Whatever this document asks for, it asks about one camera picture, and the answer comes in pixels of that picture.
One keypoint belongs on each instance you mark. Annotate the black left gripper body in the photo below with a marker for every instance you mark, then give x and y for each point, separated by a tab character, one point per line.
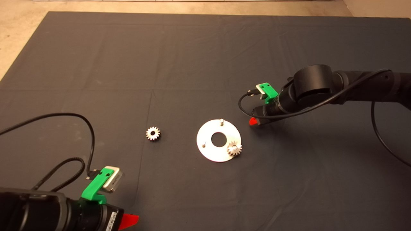
98	216

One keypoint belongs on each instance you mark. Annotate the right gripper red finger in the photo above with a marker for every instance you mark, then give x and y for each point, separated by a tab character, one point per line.
254	122

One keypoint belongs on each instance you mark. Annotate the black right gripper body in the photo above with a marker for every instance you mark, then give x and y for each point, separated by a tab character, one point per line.
269	110

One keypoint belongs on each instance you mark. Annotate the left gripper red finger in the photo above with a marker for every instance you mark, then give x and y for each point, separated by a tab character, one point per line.
128	221

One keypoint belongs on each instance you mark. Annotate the steel planetary gear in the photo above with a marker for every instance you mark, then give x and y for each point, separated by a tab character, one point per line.
231	151
149	135

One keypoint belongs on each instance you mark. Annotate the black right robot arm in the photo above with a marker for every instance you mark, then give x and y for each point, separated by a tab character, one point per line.
314	81

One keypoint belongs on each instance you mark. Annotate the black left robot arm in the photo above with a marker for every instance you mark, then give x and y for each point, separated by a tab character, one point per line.
25	211

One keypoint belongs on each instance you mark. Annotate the round metal carrier plate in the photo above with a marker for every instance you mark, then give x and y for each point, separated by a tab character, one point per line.
208	154

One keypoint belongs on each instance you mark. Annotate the dark grey table cloth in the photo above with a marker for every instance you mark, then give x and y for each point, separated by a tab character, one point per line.
192	64

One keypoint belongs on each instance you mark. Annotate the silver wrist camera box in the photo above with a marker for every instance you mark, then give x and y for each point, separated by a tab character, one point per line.
260	94
115	181

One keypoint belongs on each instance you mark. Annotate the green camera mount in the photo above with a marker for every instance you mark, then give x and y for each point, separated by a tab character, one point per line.
94	189
269	91

